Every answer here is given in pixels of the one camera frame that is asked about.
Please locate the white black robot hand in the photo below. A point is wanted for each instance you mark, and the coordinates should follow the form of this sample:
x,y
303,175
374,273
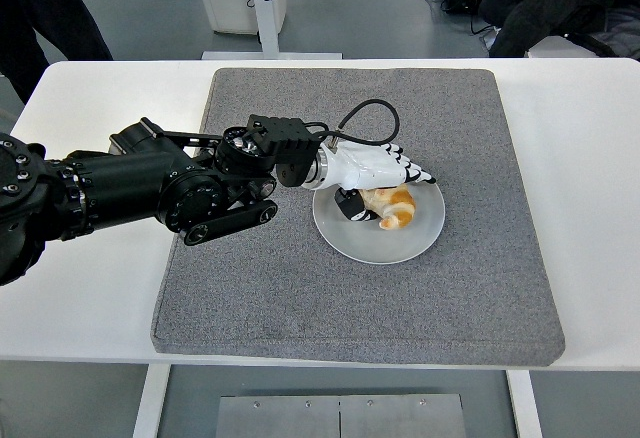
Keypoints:
x,y
365,163

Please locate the golden croissant bread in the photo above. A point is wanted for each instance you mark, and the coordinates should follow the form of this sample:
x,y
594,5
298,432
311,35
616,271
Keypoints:
x,y
400,205

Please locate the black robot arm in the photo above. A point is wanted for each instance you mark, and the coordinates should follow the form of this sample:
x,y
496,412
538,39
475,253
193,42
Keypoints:
x,y
125,178

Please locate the light grey round plate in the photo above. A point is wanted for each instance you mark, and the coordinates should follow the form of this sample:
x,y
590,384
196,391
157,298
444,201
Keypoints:
x,y
380,243

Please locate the grey metal plate with screws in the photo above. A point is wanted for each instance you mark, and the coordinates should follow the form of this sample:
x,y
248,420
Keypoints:
x,y
340,418

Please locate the grey fabric mat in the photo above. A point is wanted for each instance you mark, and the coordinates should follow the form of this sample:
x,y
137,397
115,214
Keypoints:
x,y
350,308

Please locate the white desk stand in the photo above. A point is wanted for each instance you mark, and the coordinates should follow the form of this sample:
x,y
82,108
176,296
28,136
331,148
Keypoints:
x,y
267,18

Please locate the white table leg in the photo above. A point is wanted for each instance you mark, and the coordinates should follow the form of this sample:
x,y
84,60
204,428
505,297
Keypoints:
x,y
150,403
525,408

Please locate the standing person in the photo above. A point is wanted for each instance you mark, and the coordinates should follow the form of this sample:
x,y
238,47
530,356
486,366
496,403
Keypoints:
x,y
40,18

